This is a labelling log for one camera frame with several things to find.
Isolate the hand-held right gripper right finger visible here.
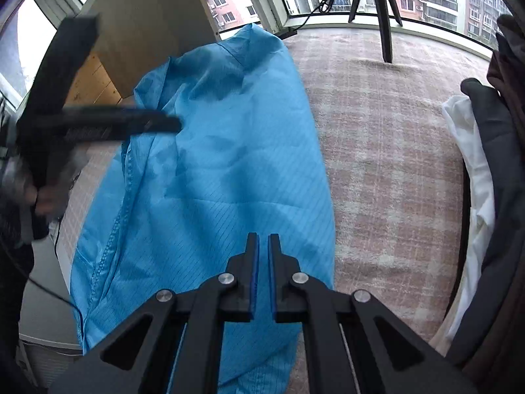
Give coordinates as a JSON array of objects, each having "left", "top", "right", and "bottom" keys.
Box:
[{"left": 268, "top": 233, "right": 478, "bottom": 394}]

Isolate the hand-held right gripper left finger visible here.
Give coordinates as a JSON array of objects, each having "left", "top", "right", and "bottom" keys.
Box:
[{"left": 49, "top": 232, "right": 261, "bottom": 394}]

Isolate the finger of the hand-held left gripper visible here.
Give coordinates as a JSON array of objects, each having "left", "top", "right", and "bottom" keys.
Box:
[{"left": 61, "top": 107, "right": 183, "bottom": 142}]

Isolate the blue striped jacket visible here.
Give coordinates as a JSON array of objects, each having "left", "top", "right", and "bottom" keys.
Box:
[{"left": 70, "top": 22, "right": 335, "bottom": 388}]

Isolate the person's left hand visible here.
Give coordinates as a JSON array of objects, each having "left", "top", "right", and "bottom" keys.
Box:
[{"left": 25, "top": 181, "right": 72, "bottom": 214}]

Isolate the pine wood panel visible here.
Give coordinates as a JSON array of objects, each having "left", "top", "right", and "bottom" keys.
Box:
[{"left": 66, "top": 53, "right": 132, "bottom": 105}]

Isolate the light wooden board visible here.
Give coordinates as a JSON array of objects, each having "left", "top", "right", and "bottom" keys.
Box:
[{"left": 80, "top": 0, "right": 224, "bottom": 99}]

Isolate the pink plaid blanket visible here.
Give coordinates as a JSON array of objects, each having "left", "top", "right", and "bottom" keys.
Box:
[{"left": 53, "top": 29, "right": 505, "bottom": 394}]

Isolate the black folded garment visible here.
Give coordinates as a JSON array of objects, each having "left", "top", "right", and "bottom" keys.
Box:
[{"left": 447, "top": 158, "right": 472, "bottom": 321}]

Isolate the person's black jacket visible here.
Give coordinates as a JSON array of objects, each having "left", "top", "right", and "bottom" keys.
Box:
[{"left": 0, "top": 197, "right": 50, "bottom": 394}]

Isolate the white folded garment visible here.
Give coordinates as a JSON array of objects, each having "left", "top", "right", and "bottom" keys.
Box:
[{"left": 429, "top": 95, "right": 497, "bottom": 356}]

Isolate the dark grey folded garment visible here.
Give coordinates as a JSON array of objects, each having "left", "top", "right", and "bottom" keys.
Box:
[{"left": 445, "top": 78, "right": 525, "bottom": 370}]

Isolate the black tripod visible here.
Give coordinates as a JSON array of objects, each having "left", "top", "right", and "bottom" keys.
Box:
[{"left": 348, "top": 0, "right": 405, "bottom": 63}]

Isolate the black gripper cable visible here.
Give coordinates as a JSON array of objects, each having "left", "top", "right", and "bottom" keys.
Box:
[{"left": 0, "top": 213, "right": 85, "bottom": 325}]

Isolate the black ring light cable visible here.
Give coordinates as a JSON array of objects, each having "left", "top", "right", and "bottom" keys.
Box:
[{"left": 283, "top": 0, "right": 345, "bottom": 37}]

